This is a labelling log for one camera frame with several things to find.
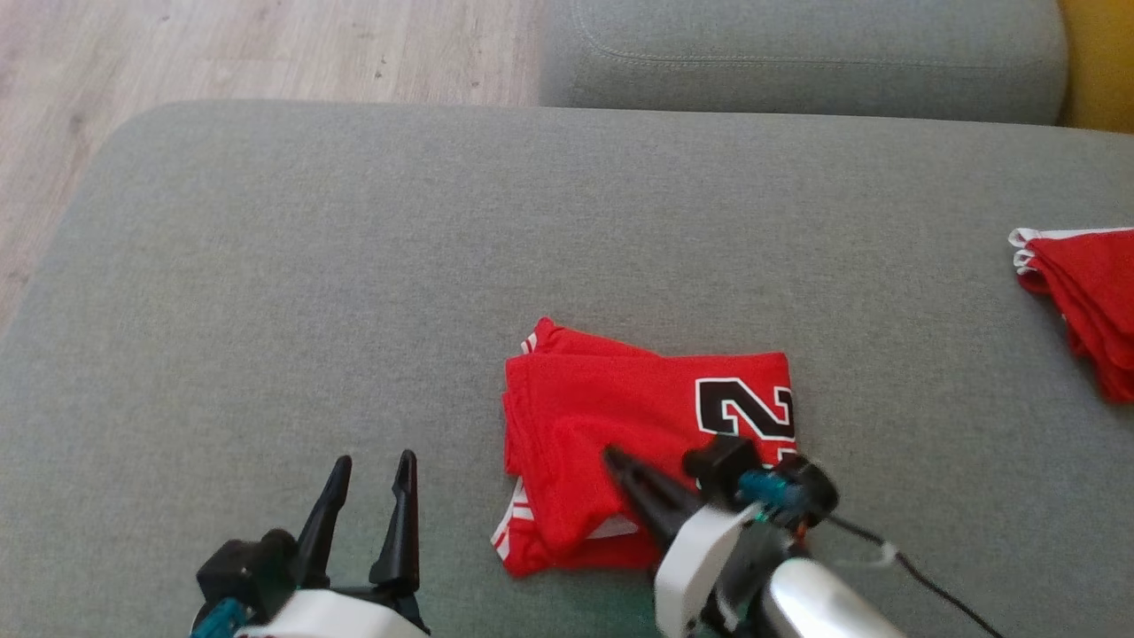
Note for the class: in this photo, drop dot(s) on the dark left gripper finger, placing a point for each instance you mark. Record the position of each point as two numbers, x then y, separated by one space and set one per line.
403 540
323 540

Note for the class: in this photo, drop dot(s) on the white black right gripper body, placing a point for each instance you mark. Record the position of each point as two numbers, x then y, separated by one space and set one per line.
700 576

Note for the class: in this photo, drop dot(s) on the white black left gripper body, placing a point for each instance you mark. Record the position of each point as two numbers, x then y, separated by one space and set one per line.
345 620

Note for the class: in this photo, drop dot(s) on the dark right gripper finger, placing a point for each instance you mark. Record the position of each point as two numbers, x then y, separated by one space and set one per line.
660 501

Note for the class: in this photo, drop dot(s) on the red jersey with black number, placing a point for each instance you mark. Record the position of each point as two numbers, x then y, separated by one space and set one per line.
602 408

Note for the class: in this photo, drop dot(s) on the red shorts with small number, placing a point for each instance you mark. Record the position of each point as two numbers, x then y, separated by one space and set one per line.
1099 292

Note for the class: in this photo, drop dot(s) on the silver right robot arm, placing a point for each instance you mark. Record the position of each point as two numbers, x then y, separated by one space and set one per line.
824 607

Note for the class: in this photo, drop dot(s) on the grey sofa seat cushion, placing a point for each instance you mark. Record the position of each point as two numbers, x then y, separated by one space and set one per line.
310 292

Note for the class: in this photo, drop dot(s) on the grey sofa cushion with seam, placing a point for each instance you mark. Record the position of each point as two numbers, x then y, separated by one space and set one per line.
797 62

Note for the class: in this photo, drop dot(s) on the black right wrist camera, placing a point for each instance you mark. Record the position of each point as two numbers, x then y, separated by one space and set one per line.
722 461

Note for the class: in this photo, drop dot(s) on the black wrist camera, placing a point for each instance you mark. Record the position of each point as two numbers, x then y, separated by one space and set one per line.
722 461
248 567

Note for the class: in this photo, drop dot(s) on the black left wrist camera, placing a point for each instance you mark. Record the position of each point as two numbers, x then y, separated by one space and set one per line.
248 567

